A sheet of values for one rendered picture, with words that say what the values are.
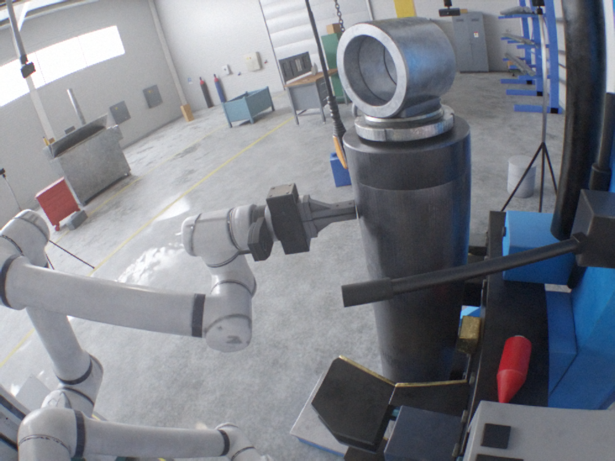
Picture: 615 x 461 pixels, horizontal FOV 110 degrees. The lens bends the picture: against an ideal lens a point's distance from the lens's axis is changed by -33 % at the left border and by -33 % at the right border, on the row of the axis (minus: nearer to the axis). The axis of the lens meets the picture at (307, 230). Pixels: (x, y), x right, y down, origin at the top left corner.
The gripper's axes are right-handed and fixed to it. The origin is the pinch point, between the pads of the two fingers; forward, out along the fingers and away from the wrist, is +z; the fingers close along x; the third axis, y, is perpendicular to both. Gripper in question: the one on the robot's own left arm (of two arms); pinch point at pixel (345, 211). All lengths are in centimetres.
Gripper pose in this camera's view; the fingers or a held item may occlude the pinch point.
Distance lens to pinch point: 59.6
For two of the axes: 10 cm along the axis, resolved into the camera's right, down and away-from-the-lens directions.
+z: 9.7, -1.5, -2.1
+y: 0.9, -5.7, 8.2
